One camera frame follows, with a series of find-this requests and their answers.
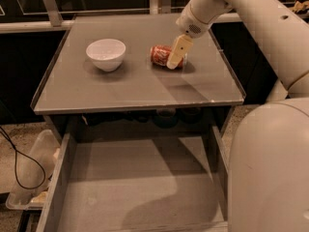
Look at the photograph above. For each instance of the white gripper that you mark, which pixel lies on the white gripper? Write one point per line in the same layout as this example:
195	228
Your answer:
190	23

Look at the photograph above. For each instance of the red coke can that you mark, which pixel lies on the red coke can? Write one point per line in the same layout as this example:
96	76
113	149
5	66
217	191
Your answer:
159	54

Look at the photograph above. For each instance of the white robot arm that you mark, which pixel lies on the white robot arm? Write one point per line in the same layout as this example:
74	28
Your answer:
268	173

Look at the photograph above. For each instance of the grey cabinet with top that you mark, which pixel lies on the grey cabinet with top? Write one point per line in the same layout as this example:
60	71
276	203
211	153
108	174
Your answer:
73	85

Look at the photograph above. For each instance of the open grey top drawer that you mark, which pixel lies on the open grey top drawer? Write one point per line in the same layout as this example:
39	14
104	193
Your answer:
161	182

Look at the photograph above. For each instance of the white ceramic bowl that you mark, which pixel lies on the white ceramic bowl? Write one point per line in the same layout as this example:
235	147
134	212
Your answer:
106	54

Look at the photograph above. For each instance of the metal railing with glass panels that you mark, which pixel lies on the metal railing with glass panels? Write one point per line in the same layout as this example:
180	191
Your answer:
31	15

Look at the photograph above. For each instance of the clear plastic bin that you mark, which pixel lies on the clear plastic bin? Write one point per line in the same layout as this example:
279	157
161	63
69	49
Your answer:
34	172

